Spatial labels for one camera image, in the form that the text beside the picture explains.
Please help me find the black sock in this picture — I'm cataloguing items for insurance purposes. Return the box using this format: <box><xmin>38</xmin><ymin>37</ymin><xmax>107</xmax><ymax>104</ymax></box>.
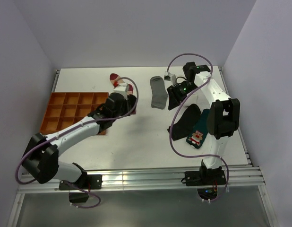
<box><xmin>172</xmin><ymin>104</ymin><xmax>201</xmax><ymax>141</ymax></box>

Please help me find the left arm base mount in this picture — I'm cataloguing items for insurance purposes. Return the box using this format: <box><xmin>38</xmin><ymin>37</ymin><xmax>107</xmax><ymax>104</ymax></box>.
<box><xmin>59</xmin><ymin>174</ymin><xmax>103</xmax><ymax>207</ymax></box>

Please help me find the white sock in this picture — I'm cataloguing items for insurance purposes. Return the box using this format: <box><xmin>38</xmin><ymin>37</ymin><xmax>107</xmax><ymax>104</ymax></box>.
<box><xmin>190</xmin><ymin>93</ymin><xmax>198</xmax><ymax>102</ymax></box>

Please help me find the orange compartment tray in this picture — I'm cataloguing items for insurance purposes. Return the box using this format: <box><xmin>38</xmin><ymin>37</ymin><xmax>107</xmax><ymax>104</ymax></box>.
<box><xmin>40</xmin><ymin>92</ymin><xmax>109</xmax><ymax>135</ymax></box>

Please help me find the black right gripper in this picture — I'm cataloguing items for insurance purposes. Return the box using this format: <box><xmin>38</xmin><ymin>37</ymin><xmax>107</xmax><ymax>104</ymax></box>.
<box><xmin>167</xmin><ymin>81</ymin><xmax>198</xmax><ymax>111</ymax></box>

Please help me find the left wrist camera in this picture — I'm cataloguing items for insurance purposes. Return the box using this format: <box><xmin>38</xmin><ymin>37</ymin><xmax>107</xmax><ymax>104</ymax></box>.
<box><xmin>113</xmin><ymin>80</ymin><xmax>129</xmax><ymax>99</ymax></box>

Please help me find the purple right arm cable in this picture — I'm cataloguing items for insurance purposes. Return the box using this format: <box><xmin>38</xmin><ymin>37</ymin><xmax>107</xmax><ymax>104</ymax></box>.
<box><xmin>166</xmin><ymin>53</ymin><xmax>229</xmax><ymax>203</ymax></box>

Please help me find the teal christmas sock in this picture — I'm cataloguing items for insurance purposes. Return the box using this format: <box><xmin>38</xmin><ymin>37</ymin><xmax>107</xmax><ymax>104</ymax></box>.
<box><xmin>186</xmin><ymin>109</ymin><xmax>210</xmax><ymax>149</ymax></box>

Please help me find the beige red striped sock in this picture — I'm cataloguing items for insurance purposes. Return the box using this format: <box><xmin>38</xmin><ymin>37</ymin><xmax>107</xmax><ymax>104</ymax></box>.
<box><xmin>110</xmin><ymin>73</ymin><xmax>137</xmax><ymax>113</ymax></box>

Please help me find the grey sock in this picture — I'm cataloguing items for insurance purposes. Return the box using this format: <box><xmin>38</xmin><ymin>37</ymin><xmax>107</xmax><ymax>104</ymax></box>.
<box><xmin>150</xmin><ymin>76</ymin><xmax>168</xmax><ymax>110</ymax></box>

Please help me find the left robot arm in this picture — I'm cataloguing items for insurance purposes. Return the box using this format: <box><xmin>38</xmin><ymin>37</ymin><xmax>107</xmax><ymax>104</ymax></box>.
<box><xmin>18</xmin><ymin>92</ymin><xmax>139</xmax><ymax>189</ymax></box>

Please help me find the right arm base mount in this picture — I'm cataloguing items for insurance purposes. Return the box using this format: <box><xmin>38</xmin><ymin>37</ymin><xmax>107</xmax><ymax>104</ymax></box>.
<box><xmin>181</xmin><ymin>168</ymin><xmax>227</xmax><ymax>201</ymax></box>

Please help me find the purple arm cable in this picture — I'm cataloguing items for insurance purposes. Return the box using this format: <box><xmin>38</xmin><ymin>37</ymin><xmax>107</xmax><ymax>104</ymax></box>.
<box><xmin>166</xmin><ymin>53</ymin><xmax>229</xmax><ymax>203</ymax></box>
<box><xmin>15</xmin><ymin>77</ymin><xmax>139</xmax><ymax>209</ymax></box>

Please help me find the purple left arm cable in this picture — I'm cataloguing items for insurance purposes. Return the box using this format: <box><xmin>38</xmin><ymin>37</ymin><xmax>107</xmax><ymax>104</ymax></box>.
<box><xmin>15</xmin><ymin>77</ymin><xmax>139</xmax><ymax>209</ymax></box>

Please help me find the aluminium table frame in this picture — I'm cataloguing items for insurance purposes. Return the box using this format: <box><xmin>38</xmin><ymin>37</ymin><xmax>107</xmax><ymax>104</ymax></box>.
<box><xmin>9</xmin><ymin>68</ymin><xmax>280</xmax><ymax>227</ymax></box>

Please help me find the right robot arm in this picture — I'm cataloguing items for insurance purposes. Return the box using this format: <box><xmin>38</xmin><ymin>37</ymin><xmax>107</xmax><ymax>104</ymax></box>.
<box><xmin>167</xmin><ymin>62</ymin><xmax>240</xmax><ymax>186</ymax></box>

